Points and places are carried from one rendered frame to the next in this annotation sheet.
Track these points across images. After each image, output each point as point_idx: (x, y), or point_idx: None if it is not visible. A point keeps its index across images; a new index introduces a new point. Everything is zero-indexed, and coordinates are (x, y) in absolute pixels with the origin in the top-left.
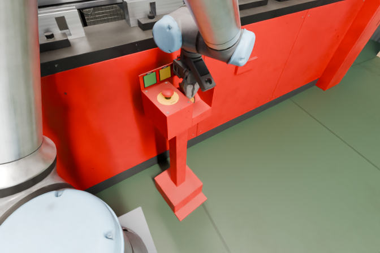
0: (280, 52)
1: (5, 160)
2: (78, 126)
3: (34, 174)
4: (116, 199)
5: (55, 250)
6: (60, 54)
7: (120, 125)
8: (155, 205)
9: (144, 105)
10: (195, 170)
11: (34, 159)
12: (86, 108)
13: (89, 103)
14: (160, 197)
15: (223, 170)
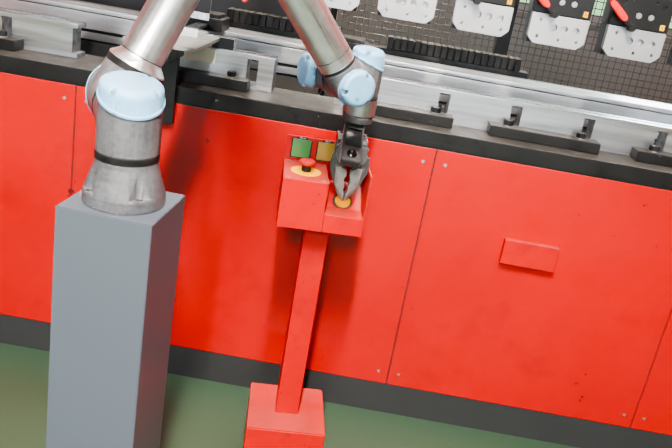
0: (640, 274)
1: (140, 54)
2: (196, 200)
3: (145, 71)
4: (172, 393)
5: (132, 82)
6: (228, 92)
7: (249, 238)
8: (221, 437)
9: (280, 183)
10: (339, 441)
11: (150, 67)
12: (219, 176)
13: (226, 171)
14: (240, 433)
15: None
